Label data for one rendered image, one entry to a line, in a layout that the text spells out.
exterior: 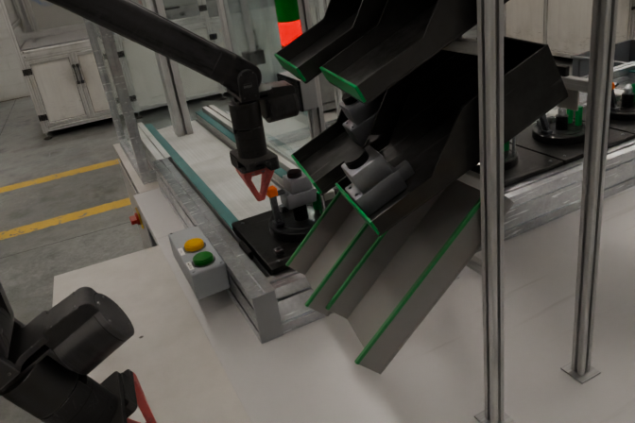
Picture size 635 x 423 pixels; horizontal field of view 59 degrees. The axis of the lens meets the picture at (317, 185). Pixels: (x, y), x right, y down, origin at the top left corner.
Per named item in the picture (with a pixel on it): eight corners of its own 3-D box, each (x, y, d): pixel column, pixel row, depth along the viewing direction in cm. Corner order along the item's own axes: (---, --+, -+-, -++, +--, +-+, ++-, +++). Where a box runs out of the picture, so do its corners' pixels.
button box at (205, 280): (197, 300, 110) (191, 274, 108) (173, 256, 128) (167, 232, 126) (231, 288, 113) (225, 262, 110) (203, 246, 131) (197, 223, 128)
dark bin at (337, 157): (321, 196, 79) (293, 157, 75) (298, 166, 90) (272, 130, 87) (482, 78, 79) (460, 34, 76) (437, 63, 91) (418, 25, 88)
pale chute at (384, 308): (381, 375, 73) (355, 363, 71) (347, 318, 85) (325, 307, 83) (515, 202, 69) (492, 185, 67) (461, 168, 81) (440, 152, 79)
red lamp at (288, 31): (286, 46, 122) (283, 24, 120) (278, 44, 126) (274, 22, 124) (307, 42, 124) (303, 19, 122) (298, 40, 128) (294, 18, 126)
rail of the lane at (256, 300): (262, 344, 102) (250, 294, 98) (160, 191, 177) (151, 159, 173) (289, 332, 104) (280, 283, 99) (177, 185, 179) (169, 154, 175)
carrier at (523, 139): (564, 168, 132) (567, 117, 127) (492, 143, 152) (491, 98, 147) (635, 142, 140) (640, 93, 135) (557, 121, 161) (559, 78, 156)
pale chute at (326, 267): (328, 317, 86) (305, 306, 84) (305, 275, 98) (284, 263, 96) (439, 168, 82) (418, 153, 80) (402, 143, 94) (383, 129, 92)
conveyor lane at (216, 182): (282, 317, 108) (273, 274, 104) (179, 185, 179) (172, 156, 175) (404, 267, 118) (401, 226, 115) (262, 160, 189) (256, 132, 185)
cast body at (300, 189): (289, 211, 113) (283, 178, 110) (281, 203, 117) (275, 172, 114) (326, 198, 116) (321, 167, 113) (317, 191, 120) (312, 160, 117)
